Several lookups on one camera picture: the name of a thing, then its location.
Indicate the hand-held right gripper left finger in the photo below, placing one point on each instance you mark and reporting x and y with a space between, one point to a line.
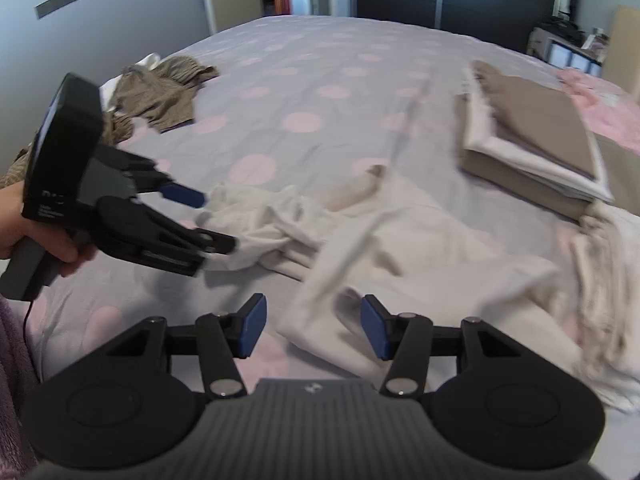
252 325

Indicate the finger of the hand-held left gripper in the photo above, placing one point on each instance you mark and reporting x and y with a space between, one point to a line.
182 194
215 245

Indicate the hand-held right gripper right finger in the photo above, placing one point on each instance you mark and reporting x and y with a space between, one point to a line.
372 327

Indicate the white t-shirt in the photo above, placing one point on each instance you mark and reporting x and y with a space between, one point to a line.
425 270

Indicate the stack of brown white clothes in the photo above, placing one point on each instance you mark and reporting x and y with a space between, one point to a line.
480 130

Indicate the pile of folded white clothes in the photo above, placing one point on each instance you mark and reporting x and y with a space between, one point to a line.
612 285

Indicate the person's left hand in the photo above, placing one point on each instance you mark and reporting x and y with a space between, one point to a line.
11 220

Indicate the striped brown garment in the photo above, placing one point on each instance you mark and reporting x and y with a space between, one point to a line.
160 95

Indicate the grey pink-dotted bed sheet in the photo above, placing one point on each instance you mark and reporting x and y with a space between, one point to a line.
310 80

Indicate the folded khaki garment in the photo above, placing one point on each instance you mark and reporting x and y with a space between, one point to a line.
520 182

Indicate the purple fleece clothing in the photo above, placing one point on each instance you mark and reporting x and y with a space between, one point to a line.
12 395

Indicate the folded taupe shirt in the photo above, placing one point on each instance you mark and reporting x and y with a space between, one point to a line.
535 120

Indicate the grey-green cloth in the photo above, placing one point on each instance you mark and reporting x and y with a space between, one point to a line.
622 167

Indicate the pink printed cloth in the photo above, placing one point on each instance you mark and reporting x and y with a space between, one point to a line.
605 97

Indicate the white drawer unit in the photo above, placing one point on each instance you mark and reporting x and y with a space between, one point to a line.
565 52

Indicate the black bag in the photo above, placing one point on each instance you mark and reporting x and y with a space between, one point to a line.
562 29

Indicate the cream headboard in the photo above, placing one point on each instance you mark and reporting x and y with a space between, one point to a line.
625 42

